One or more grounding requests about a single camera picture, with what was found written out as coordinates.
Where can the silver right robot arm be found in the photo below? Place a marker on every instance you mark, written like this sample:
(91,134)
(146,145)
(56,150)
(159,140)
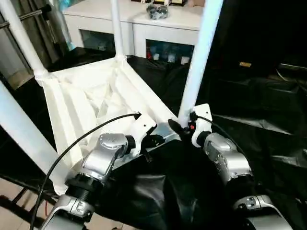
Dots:
(227,155)

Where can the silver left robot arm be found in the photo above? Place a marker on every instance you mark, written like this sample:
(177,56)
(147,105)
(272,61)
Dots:
(103,153)

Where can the black backdrop cloth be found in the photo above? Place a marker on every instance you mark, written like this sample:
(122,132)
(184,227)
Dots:
(263,28)

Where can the blue white wrapped roll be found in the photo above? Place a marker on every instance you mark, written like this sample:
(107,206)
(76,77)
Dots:
(69,43)

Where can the white cabinet with glass doors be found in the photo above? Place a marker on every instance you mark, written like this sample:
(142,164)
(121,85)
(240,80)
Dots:
(96,21)

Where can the grey curtain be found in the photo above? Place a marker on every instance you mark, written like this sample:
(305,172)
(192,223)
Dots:
(43,31)

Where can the grey metal rod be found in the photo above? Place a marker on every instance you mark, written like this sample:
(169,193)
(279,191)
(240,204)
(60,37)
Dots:
(32,15)

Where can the black folding table frame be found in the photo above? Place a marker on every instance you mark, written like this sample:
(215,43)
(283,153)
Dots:
(24,194)

